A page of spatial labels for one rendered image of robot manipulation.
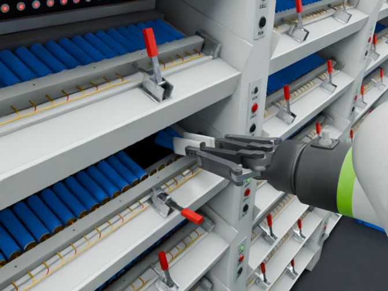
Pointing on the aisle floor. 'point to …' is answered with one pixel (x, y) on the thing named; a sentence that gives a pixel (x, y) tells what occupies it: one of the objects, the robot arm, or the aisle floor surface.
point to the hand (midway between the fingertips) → (193, 145)
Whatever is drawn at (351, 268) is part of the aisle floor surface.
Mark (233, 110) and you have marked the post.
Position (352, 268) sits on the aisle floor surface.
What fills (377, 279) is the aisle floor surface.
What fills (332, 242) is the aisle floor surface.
